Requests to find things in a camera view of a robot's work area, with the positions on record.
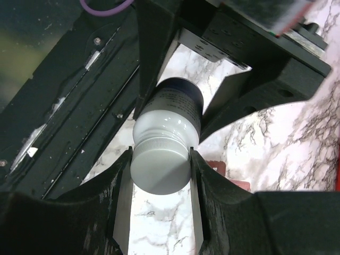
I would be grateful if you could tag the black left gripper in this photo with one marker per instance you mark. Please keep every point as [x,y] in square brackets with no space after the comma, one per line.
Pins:
[218,32]

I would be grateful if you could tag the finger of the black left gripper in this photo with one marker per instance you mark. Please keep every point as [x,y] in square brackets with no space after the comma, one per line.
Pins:
[158,23]

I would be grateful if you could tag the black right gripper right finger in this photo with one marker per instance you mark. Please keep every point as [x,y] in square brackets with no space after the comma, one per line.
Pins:
[230,220]

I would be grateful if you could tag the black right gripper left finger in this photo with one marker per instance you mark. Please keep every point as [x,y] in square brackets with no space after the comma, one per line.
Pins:
[93,218]

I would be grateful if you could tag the red weekly pill organizer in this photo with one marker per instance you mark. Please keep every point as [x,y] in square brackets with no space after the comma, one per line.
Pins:
[221,168]

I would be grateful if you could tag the white pill bottle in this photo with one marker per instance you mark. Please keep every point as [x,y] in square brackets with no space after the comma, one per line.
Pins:
[167,128]

